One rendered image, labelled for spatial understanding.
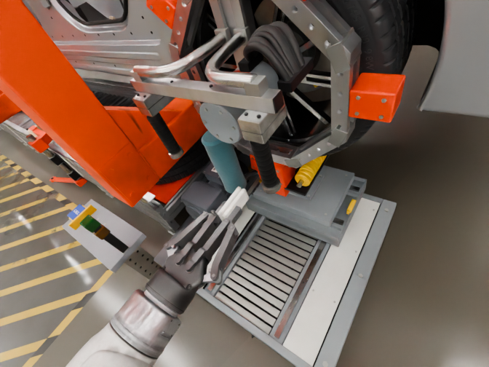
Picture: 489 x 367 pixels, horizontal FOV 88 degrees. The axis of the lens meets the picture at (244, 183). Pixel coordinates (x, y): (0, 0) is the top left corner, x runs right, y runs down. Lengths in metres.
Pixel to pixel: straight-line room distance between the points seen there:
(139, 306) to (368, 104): 0.56
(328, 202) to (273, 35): 0.84
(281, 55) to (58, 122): 0.67
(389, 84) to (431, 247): 0.94
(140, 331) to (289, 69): 0.47
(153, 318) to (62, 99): 0.69
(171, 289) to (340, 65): 0.51
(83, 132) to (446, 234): 1.50
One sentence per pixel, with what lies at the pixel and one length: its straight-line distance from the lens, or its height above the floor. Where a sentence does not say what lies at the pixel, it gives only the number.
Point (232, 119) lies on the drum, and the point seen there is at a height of 0.88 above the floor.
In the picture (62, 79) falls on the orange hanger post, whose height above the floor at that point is 1.01.
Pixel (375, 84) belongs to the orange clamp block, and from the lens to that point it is 0.63.
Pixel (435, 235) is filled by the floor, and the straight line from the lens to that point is 1.46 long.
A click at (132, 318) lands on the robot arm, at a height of 0.87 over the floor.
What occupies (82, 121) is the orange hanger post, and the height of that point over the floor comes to 0.89.
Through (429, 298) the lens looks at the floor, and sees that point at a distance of 1.32.
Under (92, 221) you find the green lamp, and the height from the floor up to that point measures 0.65.
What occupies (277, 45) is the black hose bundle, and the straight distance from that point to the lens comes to 0.50.
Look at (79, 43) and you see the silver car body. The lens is 1.83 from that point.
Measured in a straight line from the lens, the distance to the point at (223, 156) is 0.84.
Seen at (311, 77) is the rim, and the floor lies 0.84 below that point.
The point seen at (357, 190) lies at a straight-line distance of 1.31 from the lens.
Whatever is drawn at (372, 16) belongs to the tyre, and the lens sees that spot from 0.64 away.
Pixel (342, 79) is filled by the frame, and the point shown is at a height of 0.91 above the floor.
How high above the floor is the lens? 1.21
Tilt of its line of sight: 47 degrees down
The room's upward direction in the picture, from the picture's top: 22 degrees counter-clockwise
